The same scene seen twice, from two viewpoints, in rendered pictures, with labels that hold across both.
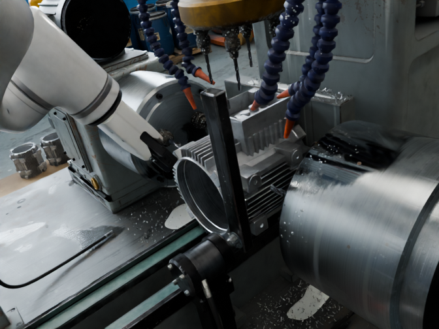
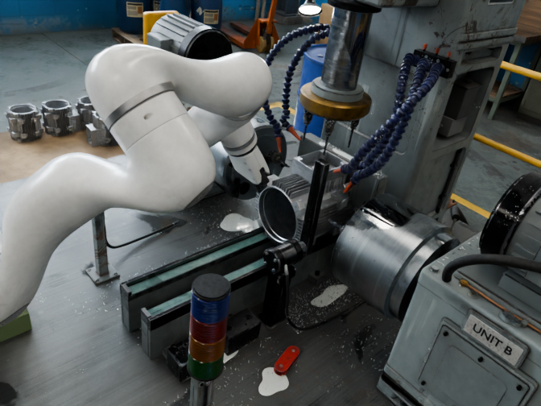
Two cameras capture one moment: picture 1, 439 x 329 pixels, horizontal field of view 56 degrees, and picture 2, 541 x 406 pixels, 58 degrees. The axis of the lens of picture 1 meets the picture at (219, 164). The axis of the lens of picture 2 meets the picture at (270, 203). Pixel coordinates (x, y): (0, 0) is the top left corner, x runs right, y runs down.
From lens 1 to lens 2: 60 cm
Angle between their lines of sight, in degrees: 11
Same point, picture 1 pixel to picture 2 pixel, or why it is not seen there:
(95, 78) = (250, 130)
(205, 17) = (320, 110)
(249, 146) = not seen: hidden behind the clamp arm
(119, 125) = (252, 160)
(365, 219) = (386, 248)
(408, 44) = (427, 153)
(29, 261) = (109, 229)
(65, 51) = not seen: hidden behind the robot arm
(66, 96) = (233, 138)
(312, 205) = (359, 236)
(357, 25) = not seen: hidden behind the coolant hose
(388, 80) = (410, 170)
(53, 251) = (129, 226)
